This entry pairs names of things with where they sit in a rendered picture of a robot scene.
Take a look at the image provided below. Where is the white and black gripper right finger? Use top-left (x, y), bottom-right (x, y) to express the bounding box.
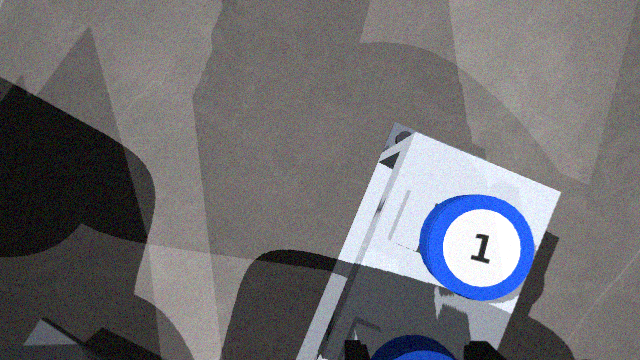
top-left (464, 341), bottom-right (506, 360)

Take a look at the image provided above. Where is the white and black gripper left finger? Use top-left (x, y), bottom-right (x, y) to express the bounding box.
top-left (345, 340), bottom-right (370, 360)

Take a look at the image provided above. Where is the white two-button control box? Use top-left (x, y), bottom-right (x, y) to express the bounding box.
top-left (0, 318), bottom-right (107, 360)

